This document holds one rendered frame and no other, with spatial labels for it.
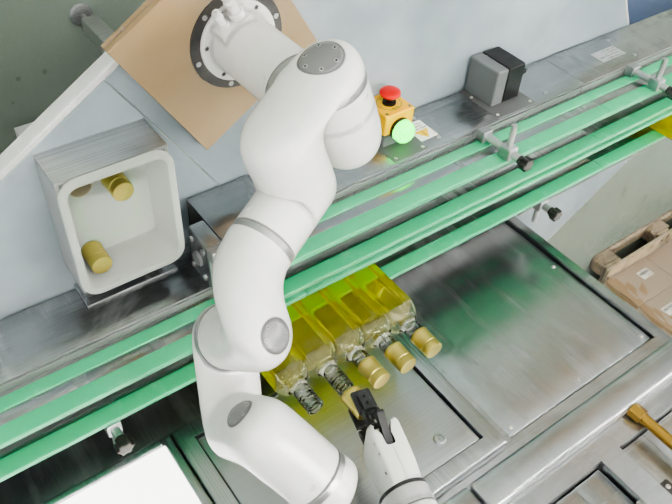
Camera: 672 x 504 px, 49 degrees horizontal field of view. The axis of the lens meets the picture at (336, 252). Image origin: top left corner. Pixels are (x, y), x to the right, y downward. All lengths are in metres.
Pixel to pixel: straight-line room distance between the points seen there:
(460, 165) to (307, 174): 0.64
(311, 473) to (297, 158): 0.36
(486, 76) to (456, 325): 0.51
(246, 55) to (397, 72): 0.46
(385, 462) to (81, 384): 0.47
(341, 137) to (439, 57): 0.63
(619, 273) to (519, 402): 3.71
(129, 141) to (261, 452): 0.51
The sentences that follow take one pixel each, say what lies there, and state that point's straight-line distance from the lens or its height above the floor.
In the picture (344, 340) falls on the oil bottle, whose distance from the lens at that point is 1.24.
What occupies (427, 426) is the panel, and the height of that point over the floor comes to 1.22.
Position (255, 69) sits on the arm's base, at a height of 0.90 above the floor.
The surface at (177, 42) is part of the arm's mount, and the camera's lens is 1.12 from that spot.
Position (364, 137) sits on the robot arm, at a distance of 0.94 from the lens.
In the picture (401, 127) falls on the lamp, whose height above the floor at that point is 0.84.
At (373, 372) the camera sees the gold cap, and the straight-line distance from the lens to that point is 1.22.
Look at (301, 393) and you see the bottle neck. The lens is 1.20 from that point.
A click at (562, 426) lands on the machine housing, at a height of 1.35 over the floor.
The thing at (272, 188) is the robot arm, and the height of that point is 1.11.
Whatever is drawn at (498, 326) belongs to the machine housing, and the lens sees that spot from 1.56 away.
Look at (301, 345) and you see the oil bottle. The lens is 1.23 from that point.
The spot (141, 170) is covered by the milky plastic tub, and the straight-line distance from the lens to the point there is 1.20.
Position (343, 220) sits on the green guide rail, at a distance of 1.29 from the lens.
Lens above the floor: 1.67
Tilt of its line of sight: 34 degrees down
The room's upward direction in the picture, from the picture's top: 135 degrees clockwise
